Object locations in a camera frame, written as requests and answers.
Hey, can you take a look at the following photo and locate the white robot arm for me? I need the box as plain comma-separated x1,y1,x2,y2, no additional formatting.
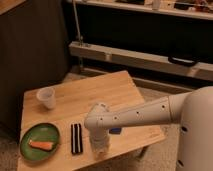
84,86,213,171

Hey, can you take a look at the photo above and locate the long white shelf beam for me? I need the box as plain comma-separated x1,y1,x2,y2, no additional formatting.
69,41,213,81

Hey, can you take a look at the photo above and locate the wooden table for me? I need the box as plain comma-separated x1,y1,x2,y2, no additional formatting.
16,70,167,171

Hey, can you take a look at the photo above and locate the orange carrot piece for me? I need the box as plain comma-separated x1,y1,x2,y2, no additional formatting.
29,140,53,151

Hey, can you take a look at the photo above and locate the metal vertical pole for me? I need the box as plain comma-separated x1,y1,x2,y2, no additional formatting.
72,0,83,46

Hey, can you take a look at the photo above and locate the white plastic cup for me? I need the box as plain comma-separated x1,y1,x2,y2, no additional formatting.
36,87,56,109

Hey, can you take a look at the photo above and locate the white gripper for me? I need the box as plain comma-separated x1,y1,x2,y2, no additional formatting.
90,135,110,158

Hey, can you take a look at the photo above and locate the black striped rectangular block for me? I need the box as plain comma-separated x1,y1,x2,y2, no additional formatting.
71,123,83,155

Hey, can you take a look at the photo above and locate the black handle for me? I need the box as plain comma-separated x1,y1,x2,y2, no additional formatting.
168,57,198,67

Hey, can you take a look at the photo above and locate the blue sponge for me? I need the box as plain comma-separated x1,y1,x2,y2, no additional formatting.
109,128,122,134

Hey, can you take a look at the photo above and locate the green plate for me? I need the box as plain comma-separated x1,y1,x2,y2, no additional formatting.
20,123,60,162

